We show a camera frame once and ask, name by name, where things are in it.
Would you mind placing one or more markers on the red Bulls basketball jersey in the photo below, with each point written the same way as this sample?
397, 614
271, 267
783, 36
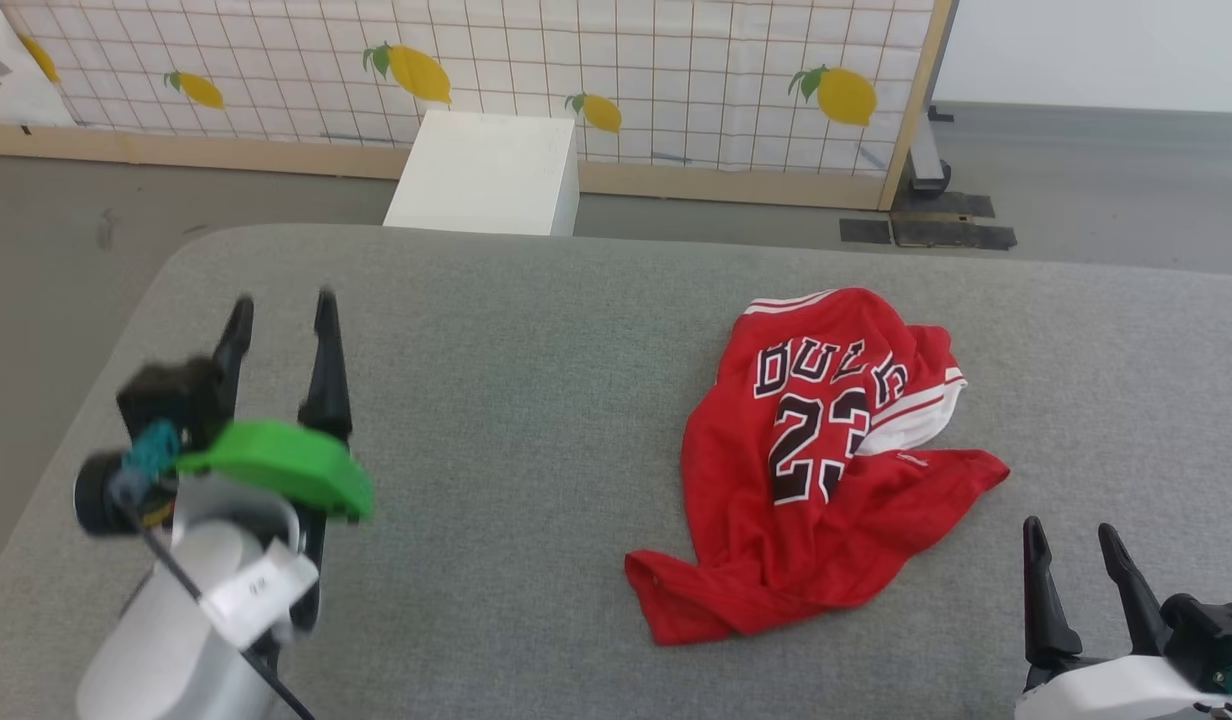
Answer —
806, 520

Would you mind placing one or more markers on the small black floor mat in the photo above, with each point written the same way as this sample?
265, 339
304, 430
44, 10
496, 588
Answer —
865, 231

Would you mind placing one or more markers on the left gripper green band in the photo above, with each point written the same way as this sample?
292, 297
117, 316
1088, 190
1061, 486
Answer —
286, 460

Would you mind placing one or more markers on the white panel with grey marks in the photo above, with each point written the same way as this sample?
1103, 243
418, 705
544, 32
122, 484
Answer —
6, 70

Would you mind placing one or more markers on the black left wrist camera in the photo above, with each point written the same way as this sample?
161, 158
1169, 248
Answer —
171, 395

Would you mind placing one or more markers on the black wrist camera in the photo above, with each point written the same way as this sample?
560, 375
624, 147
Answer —
171, 395
1211, 625

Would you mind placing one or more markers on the lemon print partition screen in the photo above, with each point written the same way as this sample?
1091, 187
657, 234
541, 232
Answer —
576, 50

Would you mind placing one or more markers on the large black floor mat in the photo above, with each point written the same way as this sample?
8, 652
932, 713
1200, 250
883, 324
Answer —
951, 232

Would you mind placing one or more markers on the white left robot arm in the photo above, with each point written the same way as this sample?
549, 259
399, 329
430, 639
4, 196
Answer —
176, 640

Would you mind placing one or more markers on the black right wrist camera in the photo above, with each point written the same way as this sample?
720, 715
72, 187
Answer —
1211, 625

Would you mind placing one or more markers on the grey metal stand foot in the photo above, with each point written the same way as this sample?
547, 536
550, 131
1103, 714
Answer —
926, 150

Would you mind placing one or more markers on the white box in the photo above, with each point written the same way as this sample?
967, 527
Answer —
486, 170

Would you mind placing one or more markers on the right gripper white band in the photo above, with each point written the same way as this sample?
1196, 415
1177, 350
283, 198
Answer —
1106, 695

